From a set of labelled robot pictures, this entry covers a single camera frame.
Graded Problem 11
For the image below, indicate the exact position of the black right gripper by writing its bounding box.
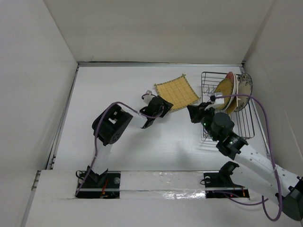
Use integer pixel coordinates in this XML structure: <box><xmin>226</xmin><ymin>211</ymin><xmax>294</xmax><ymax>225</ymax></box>
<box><xmin>187</xmin><ymin>102</ymin><xmax>218</xmax><ymax>141</ymax></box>

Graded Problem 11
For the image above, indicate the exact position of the square bamboo tray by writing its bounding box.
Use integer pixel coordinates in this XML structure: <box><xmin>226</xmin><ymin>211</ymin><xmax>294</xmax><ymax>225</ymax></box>
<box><xmin>154</xmin><ymin>74</ymin><xmax>200</xmax><ymax>112</ymax></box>

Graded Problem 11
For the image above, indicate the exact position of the fan-shaped bamboo tray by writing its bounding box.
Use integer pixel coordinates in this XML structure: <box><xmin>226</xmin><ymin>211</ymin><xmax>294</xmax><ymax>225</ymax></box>
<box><xmin>226</xmin><ymin>97</ymin><xmax>238</xmax><ymax>115</ymax></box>

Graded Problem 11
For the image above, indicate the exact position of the round bamboo tray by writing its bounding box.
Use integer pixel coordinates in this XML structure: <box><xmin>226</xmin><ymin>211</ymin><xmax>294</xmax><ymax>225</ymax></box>
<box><xmin>215</xmin><ymin>79</ymin><xmax>233</xmax><ymax>110</ymax></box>

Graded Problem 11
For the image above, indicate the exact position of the red teal floral plate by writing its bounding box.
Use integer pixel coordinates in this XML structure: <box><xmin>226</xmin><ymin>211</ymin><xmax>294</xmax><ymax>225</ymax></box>
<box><xmin>224</xmin><ymin>72</ymin><xmax>238</xmax><ymax>95</ymax></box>

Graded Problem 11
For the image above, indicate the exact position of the blue white floral plate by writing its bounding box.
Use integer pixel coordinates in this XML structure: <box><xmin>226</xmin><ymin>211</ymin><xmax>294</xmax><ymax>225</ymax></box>
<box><xmin>235</xmin><ymin>73</ymin><xmax>253</xmax><ymax>112</ymax></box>

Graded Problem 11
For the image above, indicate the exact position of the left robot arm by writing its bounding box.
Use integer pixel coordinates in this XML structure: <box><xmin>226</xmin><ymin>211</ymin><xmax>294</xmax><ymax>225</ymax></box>
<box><xmin>86</xmin><ymin>94</ymin><xmax>173</xmax><ymax>188</ymax></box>

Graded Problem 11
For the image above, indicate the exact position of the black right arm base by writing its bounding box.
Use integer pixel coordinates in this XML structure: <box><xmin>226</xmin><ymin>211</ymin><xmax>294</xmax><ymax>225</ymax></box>
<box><xmin>200</xmin><ymin>161</ymin><xmax>240</xmax><ymax>188</ymax></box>

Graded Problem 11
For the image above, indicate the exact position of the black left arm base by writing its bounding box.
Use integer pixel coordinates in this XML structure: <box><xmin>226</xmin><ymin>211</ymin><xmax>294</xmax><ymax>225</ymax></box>
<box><xmin>75</xmin><ymin>170</ymin><xmax>121</xmax><ymax>199</ymax></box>

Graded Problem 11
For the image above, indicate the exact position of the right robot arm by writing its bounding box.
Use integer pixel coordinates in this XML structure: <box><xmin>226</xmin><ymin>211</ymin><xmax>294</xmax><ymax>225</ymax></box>
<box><xmin>187</xmin><ymin>103</ymin><xmax>303</xmax><ymax>221</ymax></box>

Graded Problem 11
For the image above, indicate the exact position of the white foam front strip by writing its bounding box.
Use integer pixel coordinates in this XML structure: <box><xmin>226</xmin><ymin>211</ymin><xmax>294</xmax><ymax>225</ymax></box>
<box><xmin>120</xmin><ymin>171</ymin><xmax>206</xmax><ymax>200</ymax></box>

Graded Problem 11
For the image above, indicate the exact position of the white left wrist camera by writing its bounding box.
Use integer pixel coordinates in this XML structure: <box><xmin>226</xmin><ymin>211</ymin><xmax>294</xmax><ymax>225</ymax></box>
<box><xmin>141</xmin><ymin>90</ymin><xmax>157</xmax><ymax>104</ymax></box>

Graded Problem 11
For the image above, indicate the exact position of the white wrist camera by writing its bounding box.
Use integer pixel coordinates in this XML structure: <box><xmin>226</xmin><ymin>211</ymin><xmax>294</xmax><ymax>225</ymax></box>
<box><xmin>141</xmin><ymin>90</ymin><xmax>157</xmax><ymax>104</ymax></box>
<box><xmin>205</xmin><ymin>92</ymin><xmax>225</xmax><ymax>110</ymax></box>

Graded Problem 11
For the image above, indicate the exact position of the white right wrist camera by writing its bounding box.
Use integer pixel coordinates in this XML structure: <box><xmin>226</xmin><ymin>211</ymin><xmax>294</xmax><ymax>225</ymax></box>
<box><xmin>205</xmin><ymin>92</ymin><xmax>225</xmax><ymax>110</ymax></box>

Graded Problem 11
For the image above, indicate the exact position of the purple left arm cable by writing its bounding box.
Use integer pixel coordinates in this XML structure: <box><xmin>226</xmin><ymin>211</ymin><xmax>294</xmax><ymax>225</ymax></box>
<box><xmin>74</xmin><ymin>93</ymin><xmax>164</xmax><ymax>197</ymax></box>

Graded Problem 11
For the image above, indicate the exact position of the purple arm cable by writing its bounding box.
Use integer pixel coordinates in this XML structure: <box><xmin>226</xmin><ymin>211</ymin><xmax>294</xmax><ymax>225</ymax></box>
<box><xmin>74</xmin><ymin>93</ymin><xmax>164</xmax><ymax>197</ymax></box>
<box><xmin>209</xmin><ymin>94</ymin><xmax>284</xmax><ymax>222</ymax></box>

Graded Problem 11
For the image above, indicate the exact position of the dark wire dish rack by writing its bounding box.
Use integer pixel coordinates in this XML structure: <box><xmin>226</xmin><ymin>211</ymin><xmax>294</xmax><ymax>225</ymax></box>
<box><xmin>201</xmin><ymin>71</ymin><xmax>255</xmax><ymax>139</ymax></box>

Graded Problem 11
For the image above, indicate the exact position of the metal front rail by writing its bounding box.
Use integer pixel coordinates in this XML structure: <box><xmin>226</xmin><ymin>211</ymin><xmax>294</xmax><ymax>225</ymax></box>
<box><xmin>77</xmin><ymin>187</ymin><xmax>248</xmax><ymax>192</ymax></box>

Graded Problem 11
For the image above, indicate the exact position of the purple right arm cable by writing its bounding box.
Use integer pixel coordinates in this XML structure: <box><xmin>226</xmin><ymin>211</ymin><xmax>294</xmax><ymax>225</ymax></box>
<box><xmin>209</xmin><ymin>94</ymin><xmax>284</xmax><ymax>222</ymax></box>

